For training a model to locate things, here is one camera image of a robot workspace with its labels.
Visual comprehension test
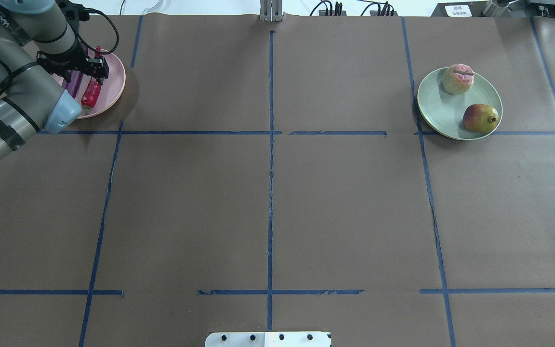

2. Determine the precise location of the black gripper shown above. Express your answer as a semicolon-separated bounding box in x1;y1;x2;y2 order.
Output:
37;51;109;80

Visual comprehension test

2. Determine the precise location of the purple eggplant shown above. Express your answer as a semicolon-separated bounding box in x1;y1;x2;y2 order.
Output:
62;58;86;98

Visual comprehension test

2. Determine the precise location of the red chili pepper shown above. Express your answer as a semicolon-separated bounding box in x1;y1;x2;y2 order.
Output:
81;46;104;109

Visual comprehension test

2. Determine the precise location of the green pink peach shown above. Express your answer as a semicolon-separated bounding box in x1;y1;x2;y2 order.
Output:
442;63;475;95

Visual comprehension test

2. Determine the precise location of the red yellow pear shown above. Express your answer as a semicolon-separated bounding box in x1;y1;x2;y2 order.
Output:
462;104;501;134

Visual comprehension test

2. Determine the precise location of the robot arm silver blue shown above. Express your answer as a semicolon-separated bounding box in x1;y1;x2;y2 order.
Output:
0;0;109;160

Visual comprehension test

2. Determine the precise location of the pink plate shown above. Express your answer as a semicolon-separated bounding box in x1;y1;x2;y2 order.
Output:
51;53;126;119

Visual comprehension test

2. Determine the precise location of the brown paper table cover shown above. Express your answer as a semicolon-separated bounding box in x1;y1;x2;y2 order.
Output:
0;13;555;347

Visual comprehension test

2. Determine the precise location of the green plate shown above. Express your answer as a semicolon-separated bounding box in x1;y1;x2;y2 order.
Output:
417;67;503;140

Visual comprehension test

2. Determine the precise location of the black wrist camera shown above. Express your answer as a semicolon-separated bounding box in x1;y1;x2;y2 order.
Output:
55;0;90;22

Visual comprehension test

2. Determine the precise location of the aluminium frame post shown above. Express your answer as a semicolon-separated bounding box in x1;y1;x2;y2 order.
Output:
259;0;284;23

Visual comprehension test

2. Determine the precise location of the white mount base plate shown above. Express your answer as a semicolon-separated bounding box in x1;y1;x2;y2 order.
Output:
204;331;332;347

